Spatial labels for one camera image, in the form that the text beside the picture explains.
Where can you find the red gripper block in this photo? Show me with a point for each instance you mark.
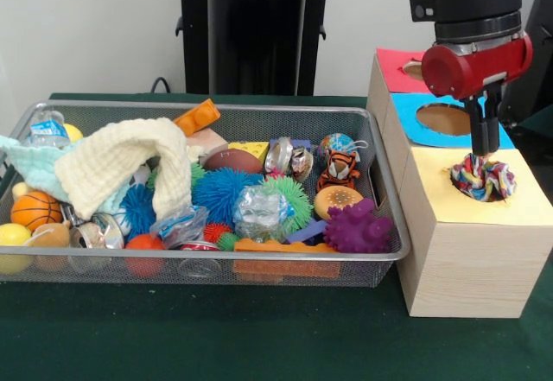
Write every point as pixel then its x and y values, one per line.
pixel 471 67

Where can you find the cream waffle cloth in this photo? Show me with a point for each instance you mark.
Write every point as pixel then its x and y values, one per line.
pixel 129 156

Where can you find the light blue waffle cloth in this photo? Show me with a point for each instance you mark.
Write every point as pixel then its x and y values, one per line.
pixel 30 160

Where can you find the wooden box with three holes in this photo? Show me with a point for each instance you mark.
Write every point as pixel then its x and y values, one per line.
pixel 475 268

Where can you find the dark green tablecloth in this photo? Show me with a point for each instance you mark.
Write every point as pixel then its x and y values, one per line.
pixel 216 338
pixel 540 124

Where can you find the black upright panel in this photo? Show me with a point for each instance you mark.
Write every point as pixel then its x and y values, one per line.
pixel 544 52

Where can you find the blue globe ball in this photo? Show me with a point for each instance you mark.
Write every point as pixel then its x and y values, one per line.
pixel 339 142

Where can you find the purple spiky toy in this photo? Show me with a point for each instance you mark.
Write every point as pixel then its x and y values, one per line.
pixel 356 227

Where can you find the toy hamburger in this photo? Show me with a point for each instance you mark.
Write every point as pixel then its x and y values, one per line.
pixel 337 199

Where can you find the crumpled clear plastic bottle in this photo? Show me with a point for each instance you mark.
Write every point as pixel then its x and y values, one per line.
pixel 259 212

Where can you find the brown toy football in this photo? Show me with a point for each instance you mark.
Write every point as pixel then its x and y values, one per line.
pixel 233 161

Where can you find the large blue spiky ball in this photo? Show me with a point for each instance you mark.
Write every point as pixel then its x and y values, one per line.
pixel 220 193

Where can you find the orange toy basketball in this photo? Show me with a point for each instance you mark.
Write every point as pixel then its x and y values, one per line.
pixel 36 210

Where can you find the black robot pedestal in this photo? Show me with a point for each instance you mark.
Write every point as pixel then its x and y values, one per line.
pixel 259 31

